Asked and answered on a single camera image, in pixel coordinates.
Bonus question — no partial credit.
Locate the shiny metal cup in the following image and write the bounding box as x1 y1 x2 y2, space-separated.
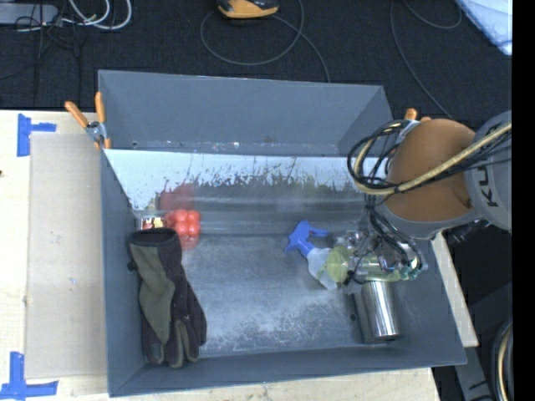
354 279 403 345

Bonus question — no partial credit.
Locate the blue-headed clear spray bottle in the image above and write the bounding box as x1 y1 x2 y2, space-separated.
284 220 405 291

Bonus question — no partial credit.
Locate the grey metal bin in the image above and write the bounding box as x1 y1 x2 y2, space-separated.
97 69 469 398

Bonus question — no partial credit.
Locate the red bumpy toy fruit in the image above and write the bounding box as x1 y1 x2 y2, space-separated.
162 208 202 251

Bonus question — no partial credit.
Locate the dark brown and green glove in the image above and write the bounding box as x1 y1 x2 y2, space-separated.
126 227 208 369

